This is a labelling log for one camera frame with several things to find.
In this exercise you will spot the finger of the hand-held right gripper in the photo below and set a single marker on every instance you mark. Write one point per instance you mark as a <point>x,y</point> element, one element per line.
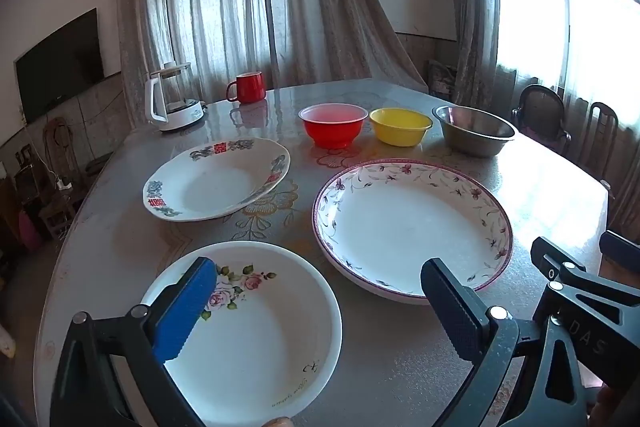
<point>550,257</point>
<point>620,247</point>

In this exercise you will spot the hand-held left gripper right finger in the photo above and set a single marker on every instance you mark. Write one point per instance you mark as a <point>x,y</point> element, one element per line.
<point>450,307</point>

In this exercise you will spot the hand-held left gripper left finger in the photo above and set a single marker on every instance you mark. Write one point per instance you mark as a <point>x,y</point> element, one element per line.
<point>185,312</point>

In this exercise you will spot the rose print white plate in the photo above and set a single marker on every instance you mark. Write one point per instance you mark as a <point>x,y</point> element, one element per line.
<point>260,347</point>

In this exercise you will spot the purple vine rim large plate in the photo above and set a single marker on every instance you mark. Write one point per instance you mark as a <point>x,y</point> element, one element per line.
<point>400,227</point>

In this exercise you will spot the red character print white plate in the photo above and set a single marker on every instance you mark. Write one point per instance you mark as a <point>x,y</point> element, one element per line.
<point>215,187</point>

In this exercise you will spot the stainless steel bowl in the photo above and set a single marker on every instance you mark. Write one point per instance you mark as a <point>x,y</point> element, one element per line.
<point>475,132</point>

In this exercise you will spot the yellow plastic bowl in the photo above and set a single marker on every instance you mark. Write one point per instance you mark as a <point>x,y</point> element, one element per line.
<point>400,129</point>

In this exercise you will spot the red plastic bowl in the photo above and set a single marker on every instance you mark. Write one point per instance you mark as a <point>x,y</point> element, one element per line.
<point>332,129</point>

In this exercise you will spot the brown wooden chair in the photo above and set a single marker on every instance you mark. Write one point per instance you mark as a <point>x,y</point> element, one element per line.
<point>600,132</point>

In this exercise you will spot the dark mesh back chair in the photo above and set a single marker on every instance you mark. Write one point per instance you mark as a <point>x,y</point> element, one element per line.
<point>540,112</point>

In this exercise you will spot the pink bag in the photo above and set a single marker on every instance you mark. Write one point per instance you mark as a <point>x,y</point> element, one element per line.
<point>29,232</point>

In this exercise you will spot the grey crumpled sack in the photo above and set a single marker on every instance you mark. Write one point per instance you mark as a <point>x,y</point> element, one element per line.
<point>442,77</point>

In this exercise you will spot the white glass electric kettle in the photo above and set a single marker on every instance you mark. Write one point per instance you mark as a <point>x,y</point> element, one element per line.
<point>175,102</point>

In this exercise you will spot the red mug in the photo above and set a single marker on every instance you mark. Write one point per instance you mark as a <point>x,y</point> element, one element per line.
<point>247,88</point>

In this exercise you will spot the narrow beige curtain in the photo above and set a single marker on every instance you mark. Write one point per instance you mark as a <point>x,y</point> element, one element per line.
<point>475,7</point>

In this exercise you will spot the black television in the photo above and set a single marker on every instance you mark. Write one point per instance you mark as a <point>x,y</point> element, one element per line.
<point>60,67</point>

